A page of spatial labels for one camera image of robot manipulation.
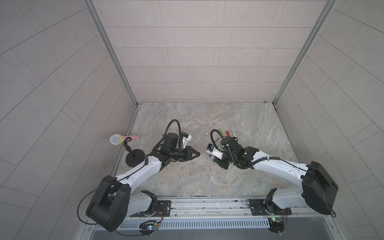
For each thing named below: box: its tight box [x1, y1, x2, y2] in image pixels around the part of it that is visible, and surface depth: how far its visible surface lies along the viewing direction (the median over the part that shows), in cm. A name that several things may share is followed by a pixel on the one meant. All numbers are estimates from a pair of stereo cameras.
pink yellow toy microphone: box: [109, 134, 138, 145], surface depth 68 cm
